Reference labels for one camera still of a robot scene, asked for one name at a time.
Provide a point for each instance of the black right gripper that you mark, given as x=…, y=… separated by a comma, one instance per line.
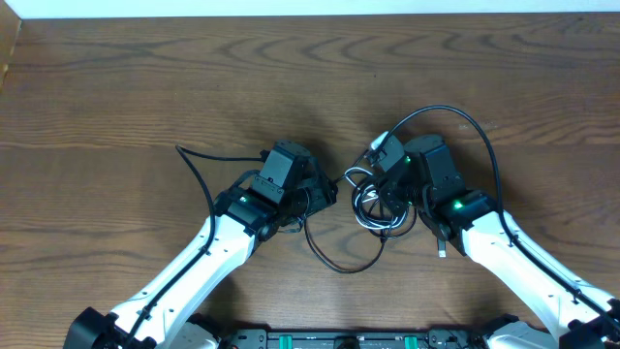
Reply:
x=394, y=206

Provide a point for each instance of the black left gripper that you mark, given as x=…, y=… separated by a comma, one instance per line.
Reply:
x=323, y=192

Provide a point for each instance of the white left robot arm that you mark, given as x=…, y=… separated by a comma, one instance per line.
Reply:
x=242, y=217

